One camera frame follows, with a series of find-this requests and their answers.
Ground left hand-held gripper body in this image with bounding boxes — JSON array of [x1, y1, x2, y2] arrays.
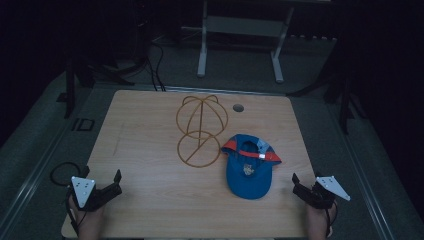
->
[[67, 176, 123, 213]]

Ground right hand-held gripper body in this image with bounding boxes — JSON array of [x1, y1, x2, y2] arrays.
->
[[292, 175, 352, 210]]

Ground blue baseball cap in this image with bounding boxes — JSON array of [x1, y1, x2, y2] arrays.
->
[[220, 133, 283, 201]]

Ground gold wire hat stand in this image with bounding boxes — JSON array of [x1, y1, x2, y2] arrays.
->
[[175, 94, 230, 169]]

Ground person's right hand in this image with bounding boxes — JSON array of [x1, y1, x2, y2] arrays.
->
[[306, 201, 338, 239]]

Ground person's left hand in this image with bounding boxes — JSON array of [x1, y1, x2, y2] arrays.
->
[[69, 199, 106, 240]]

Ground black tripod stand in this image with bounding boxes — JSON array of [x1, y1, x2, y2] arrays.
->
[[56, 49, 149, 120], [287, 33, 369, 136]]

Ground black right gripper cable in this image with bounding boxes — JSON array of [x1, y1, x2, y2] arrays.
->
[[325, 201, 339, 238]]

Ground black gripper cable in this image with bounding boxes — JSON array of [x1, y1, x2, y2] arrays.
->
[[49, 161, 82, 237], [325, 201, 339, 238]]

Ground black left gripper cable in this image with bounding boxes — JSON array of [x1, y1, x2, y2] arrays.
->
[[49, 161, 82, 237]]

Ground black floor cables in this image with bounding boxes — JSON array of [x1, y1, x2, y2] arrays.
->
[[145, 39, 167, 92]]

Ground white metal stand frame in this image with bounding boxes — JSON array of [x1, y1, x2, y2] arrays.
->
[[181, 0, 296, 85]]

